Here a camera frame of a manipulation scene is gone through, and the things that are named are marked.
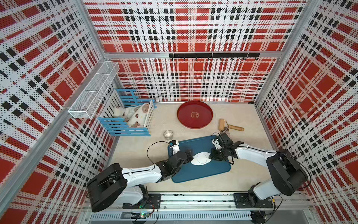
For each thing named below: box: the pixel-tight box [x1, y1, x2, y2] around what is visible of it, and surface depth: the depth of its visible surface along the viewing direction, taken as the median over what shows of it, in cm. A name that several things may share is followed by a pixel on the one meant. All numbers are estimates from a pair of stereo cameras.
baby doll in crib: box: [113, 103, 150, 128], surface depth 107 cm
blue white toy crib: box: [97, 88, 157, 137], surface depth 103 cm
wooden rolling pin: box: [218, 118, 245, 133], surface depth 106 cm
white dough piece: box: [190, 151, 212, 166], surface depth 90 cm
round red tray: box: [177, 100, 214, 130], surface depth 117 cm
